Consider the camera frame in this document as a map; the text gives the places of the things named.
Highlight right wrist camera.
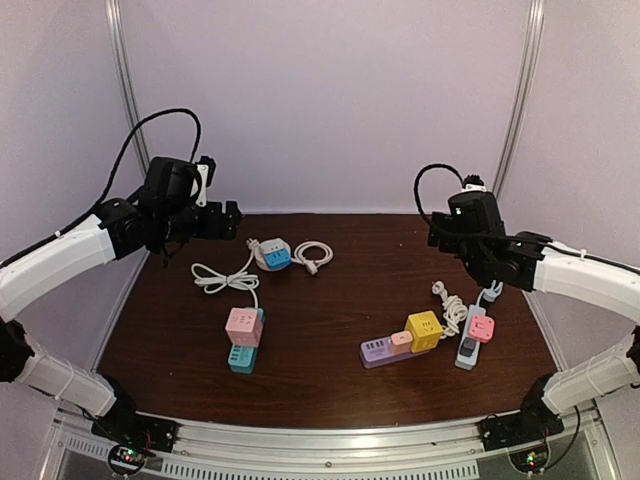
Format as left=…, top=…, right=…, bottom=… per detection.
left=448, top=174, right=505, bottom=235

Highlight teal power strip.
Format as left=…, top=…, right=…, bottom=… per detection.
left=227, top=307, right=267, bottom=375

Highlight yellow cube socket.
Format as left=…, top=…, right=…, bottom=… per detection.
left=405, top=311, right=443, bottom=354

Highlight purple power strip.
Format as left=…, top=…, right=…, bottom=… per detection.
left=359, top=336, right=427, bottom=369

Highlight right aluminium frame post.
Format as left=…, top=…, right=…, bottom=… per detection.
left=493, top=0, right=545, bottom=198

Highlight pink square plug adapter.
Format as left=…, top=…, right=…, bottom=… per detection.
left=468, top=315, right=495, bottom=344

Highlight blue white cube socket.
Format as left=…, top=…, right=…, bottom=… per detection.
left=255, top=238, right=292, bottom=271

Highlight grey blue power strip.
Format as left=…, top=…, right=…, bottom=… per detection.
left=454, top=305, right=486, bottom=371

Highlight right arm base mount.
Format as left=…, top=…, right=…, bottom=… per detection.
left=478, top=411, right=564, bottom=451

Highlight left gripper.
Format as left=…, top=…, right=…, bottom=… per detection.
left=157, top=200, right=241, bottom=245

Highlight front aluminium rail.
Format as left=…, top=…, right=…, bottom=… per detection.
left=36, top=403, right=621, bottom=479

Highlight aluminium frame post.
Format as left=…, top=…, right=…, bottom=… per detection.
left=493, top=0, right=545, bottom=198
left=104, top=0, right=150, bottom=175

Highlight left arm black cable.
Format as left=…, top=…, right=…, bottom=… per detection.
left=53, top=108, right=203, bottom=236

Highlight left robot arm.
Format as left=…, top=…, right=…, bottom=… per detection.
left=1, top=199, right=242, bottom=444

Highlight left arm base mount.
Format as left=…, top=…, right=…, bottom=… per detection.
left=84, top=414, right=178, bottom=454

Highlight coiled white cable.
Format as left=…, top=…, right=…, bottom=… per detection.
left=292, top=240, right=335, bottom=276

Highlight purple strip white cable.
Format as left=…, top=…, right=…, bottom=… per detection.
left=430, top=279, right=471, bottom=340

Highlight left aluminium frame post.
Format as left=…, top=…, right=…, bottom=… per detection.
left=104, top=0, right=150, bottom=175

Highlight black plug adapter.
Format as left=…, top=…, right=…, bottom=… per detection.
left=459, top=337, right=478, bottom=358

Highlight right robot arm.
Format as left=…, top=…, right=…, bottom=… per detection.
left=423, top=210, right=639, bottom=442

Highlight pink cube socket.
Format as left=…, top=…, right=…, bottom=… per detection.
left=225, top=307, right=264, bottom=348

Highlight small pink plug adapter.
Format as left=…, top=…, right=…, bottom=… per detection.
left=390, top=330, right=413, bottom=356

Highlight teal strip white cable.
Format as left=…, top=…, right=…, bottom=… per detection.
left=190, top=263, right=263, bottom=309

